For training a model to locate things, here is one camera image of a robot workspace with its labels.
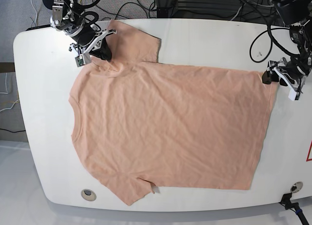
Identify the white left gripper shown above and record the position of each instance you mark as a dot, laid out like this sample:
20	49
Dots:
284	72

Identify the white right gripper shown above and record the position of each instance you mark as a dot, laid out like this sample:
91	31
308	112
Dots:
91	41

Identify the peach pink T-shirt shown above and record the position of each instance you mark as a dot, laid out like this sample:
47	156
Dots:
140	123

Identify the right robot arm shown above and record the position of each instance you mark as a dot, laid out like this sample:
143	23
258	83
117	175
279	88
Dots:
80	24

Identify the black flat bar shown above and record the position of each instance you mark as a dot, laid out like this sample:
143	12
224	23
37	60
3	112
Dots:
38	27

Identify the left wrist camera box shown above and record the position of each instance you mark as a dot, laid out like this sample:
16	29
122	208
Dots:
294	94

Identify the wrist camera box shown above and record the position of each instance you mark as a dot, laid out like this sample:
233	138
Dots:
294	94
83	59

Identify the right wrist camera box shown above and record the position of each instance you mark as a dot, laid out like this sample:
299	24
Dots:
83	59

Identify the black aluminium frame post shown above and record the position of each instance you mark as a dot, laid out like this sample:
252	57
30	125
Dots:
165	8

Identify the right table cable grommet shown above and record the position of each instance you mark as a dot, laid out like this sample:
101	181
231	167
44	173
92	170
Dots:
296	187

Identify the table cable grommet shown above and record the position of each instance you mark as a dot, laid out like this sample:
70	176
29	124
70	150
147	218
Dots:
296	187
88	195

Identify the black clamp mount with cable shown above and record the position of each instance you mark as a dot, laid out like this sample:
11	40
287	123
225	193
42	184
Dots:
288	205

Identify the left table cable grommet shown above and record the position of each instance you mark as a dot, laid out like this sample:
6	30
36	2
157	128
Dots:
88	195

